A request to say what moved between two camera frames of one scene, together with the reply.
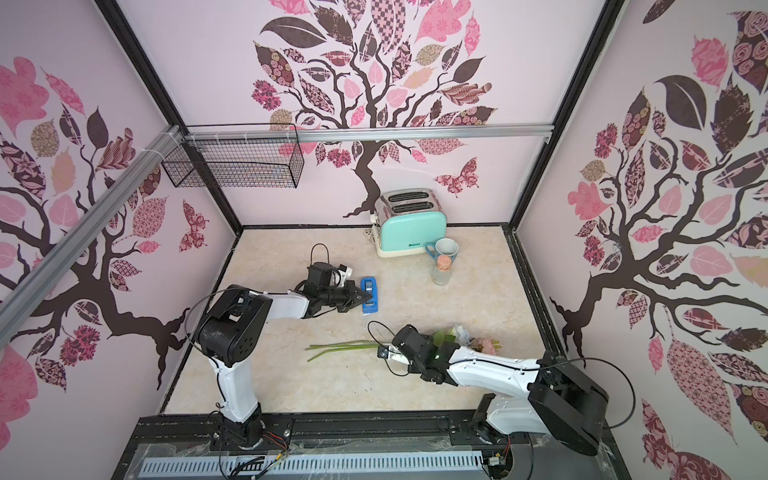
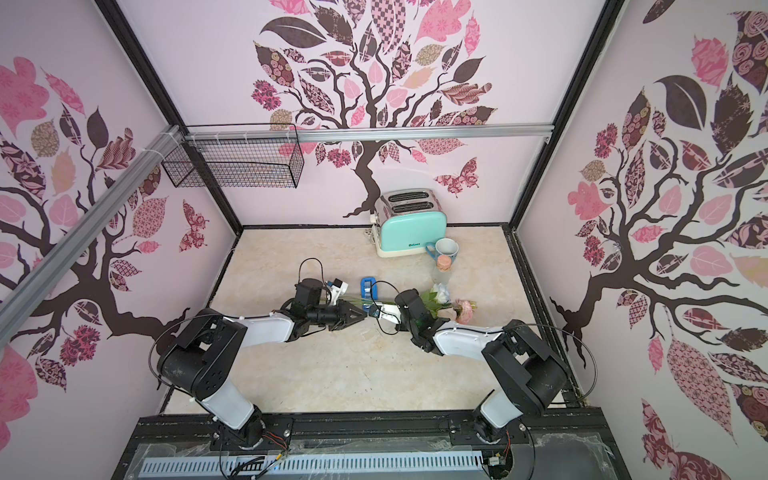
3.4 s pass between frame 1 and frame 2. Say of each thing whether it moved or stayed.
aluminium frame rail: stayed
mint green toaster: stayed
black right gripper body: moved
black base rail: stayed
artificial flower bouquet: moved
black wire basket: stayed
